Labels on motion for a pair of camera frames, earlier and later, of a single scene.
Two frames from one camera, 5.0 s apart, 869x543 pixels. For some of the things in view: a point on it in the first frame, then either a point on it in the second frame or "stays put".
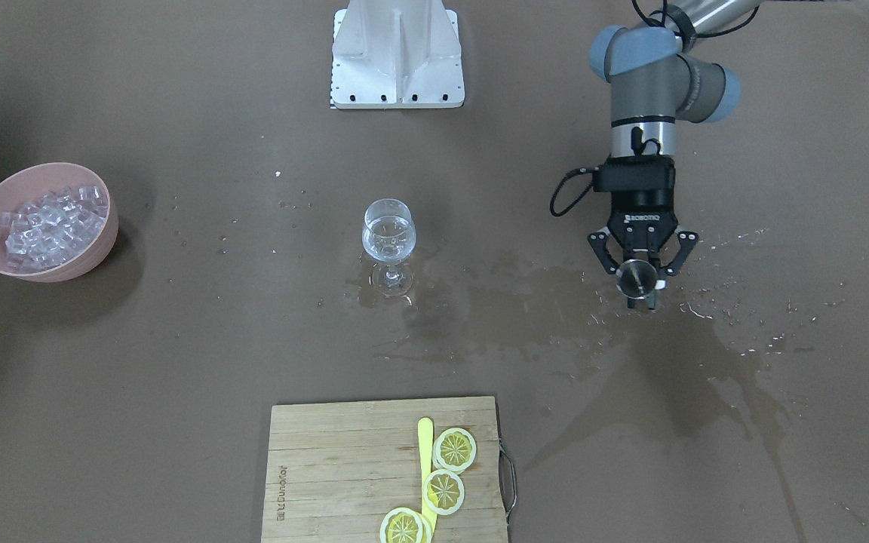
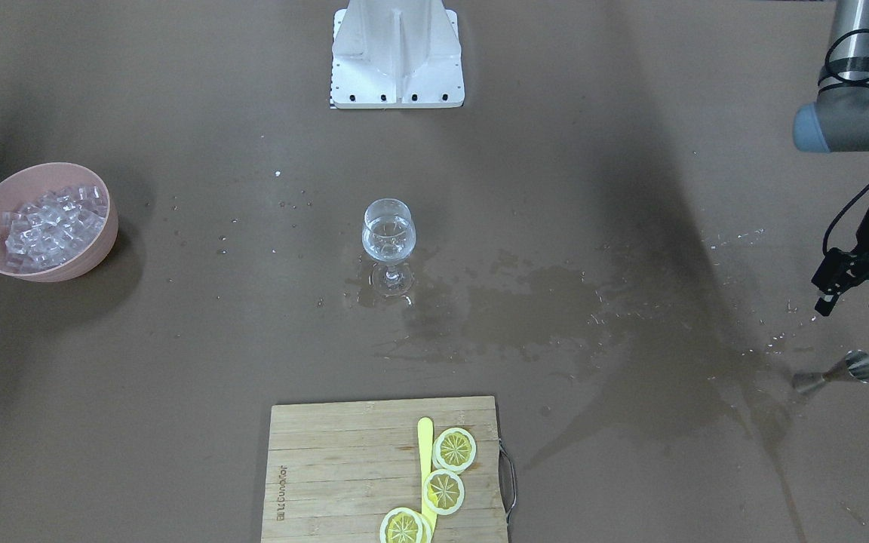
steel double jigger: (637, 278) -> (858, 364)
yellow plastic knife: (425, 435) stays put
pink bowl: (16, 188) stays put
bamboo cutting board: (336, 469) stays put
